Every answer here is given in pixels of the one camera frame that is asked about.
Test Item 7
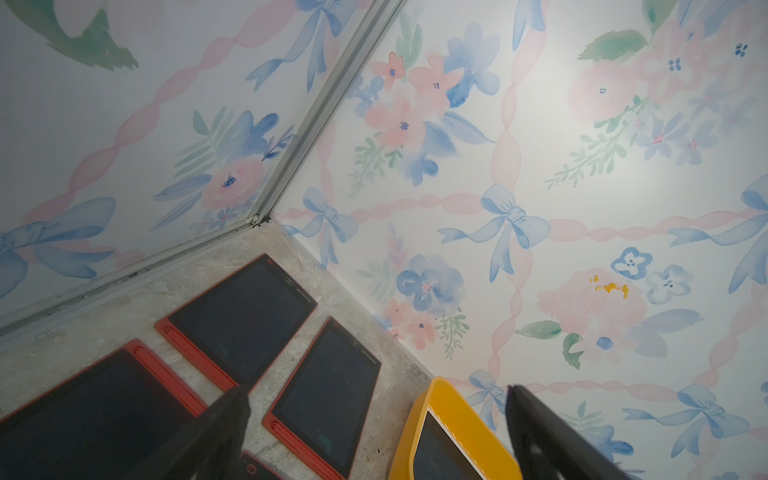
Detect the yellow plastic storage box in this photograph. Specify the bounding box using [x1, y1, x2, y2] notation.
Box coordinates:
[388, 371, 522, 479]

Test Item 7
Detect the left aluminium corner post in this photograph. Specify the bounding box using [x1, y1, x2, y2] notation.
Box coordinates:
[1, 1, 397, 348]

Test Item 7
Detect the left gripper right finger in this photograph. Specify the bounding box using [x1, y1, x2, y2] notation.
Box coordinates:
[505, 385, 627, 480]

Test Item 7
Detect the red writing tablet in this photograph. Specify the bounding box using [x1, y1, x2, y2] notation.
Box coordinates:
[154, 254, 318, 392]
[1, 339, 207, 479]
[233, 451, 281, 480]
[262, 317, 381, 479]

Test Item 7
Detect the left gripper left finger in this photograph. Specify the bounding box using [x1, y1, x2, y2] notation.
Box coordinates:
[124, 387, 251, 479]

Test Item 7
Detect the pink white writing tablet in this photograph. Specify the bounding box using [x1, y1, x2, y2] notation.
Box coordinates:
[413, 412, 482, 480]

